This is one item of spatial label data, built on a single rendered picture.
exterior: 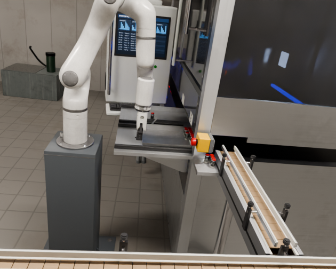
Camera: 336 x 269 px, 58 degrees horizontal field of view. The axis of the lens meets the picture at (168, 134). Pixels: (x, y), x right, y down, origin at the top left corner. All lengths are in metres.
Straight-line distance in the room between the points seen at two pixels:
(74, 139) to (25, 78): 3.44
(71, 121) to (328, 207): 1.52
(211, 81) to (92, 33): 0.57
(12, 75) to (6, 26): 0.98
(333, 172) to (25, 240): 1.98
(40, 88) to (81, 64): 3.51
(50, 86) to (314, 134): 3.92
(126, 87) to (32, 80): 2.69
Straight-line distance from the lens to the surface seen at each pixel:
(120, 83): 2.43
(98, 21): 1.43
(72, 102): 1.53
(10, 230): 2.48
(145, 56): 1.45
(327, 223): 2.11
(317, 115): 1.68
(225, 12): 1.39
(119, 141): 1.64
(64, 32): 5.43
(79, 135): 1.59
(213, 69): 1.41
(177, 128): 1.83
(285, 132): 1.64
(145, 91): 1.49
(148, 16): 1.43
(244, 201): 1.22
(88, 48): 1.46
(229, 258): 0.93
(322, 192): 1.95
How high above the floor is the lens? 1.60
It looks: 24 degrees down
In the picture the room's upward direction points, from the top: 7 degrees clockwise
